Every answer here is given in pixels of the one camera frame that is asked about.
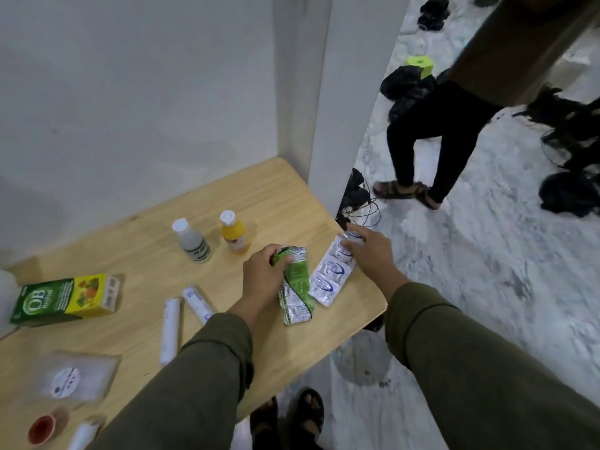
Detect yellow-green box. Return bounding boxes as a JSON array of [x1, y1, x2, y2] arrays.
[[405, 55, 435, 80]]

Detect clear plastic bag round label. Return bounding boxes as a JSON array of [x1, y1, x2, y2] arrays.
[[35, 350, 121, 404]]

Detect person's black left sandal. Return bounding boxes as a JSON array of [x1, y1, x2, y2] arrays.
[[249, 396, 280, 450]]

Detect green foil sachet strip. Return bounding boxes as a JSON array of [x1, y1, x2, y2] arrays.
[[272, 246, 316, 327]]

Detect white bandage roll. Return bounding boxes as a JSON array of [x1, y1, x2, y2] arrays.
[[159, 297, 182, 367], [182, 286, 216, 325], [67, 416, 107, 450]]

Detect orange bottle with white cap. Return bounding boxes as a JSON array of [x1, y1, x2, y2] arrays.
[[220, 210, 252, 255]]

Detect person's left forearm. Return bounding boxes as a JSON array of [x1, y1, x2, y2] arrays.
[[88, 302, 257, 450]]

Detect green and yellow carton box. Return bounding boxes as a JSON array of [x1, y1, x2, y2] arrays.
[[9, 273, 121, 327]]

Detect person's black sandal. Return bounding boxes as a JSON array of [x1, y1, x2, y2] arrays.
[[292, 388, 325, 450], [249, 396, 280, 450]]

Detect person's right forearm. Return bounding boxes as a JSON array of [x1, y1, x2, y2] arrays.
[[375, 276, 600, 450]]

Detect black shoes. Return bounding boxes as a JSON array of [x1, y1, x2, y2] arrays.
[[417, 0, 451, 32]]

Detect person's left hand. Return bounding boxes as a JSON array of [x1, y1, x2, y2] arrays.
[[228, 244, 295, 330]]

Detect person's black right sandal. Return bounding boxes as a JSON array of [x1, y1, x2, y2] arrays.
[[292, 388, 325, 450]]

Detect clear bottle with white cap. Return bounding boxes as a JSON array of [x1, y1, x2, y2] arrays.
[[172, 217, 212, 263]]

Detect small red cup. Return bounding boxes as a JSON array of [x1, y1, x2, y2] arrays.
[[27, 414, 60, 446]]

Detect black cables bundle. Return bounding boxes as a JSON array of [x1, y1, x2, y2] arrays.
[[335, 168, 382, 231]]

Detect black plastic bag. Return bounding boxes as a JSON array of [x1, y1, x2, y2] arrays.
[[380, 65, 423, 102], [387, 86, 438, 125]]

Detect person's right hand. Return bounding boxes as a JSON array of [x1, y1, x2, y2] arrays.
[[339, 223, 411, 303]]

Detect white foil blister strip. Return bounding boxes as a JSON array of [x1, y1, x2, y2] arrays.
[[308, 230, 365, 308]]

